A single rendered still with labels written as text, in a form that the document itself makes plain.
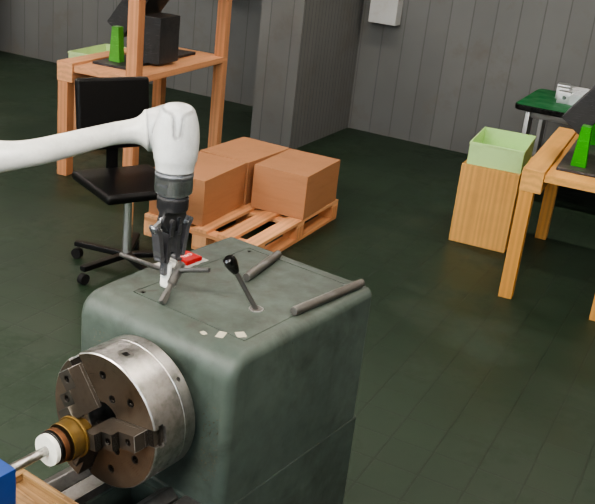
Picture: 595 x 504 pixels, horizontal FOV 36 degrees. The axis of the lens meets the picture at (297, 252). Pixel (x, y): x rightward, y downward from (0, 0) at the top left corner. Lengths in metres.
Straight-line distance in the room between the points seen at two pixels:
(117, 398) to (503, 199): 4.78
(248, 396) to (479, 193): 4.61
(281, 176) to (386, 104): 3.38
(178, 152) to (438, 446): 2.41
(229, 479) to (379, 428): 2.12
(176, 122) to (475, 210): 4.63
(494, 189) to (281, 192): 1.48
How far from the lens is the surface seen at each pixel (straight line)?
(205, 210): 5.85
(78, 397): 2.01
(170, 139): 2.06
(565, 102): 8.00
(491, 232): 6.54
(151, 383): 1.95
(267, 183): 6.20
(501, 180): 6.43
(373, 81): 9.38
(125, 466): 2.05
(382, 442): 4.09
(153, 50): 7.14
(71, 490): 2.21
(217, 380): 1.98
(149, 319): 2.12
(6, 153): 2.12
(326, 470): 2.54
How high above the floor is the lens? 2.18
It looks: 21 degrees down
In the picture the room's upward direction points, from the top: 7 degrees clockwise
